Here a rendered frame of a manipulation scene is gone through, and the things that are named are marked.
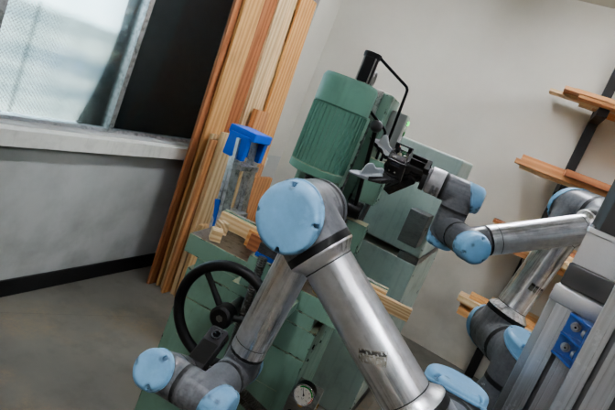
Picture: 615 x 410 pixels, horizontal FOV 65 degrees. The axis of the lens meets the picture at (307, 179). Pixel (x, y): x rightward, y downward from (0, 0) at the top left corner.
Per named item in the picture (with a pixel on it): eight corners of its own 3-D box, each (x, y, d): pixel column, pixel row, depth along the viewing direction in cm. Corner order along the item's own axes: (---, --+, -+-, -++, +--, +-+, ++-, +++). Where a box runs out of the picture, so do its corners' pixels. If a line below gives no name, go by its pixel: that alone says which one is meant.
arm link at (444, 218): (434, 250, 122) (452, 211, 120) (419, 236, 133) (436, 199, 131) (460, 260, 124) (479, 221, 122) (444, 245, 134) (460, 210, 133)
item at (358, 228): (329, 247, 166) (341, 216, 164) (333, 243, 172) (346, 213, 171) (353, 259, 163) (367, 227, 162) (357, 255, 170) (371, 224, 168)
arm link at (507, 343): (500, 390, 119) (524, 342, 117) (475, 359, 132) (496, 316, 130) (540, 402, 121) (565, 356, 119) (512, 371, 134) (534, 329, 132)
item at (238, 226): (216, 224, 162) (221, 210, 161) (219, 223, 164) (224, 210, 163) (380, 307, 147) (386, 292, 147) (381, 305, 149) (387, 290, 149)
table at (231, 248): (165, 255, 137) (171, 237, 136) (214, 238, 166) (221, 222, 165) (358, 360, 122) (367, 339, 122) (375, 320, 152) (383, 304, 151)
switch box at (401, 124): (374, 151, 172) (393, 109, 169) (378, 151, 181) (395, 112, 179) (391, 157, 170) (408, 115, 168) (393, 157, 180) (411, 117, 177)
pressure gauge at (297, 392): (286, 404, 132) (297, 380, 131) (290, 398, 135) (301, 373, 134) (307, 416, 130) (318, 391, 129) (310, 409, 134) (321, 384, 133)
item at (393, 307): (247, 242, 157) (252, 231, 156) (250, 241, 159) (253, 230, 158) (406, 322, 143) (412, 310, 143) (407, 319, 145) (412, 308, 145)
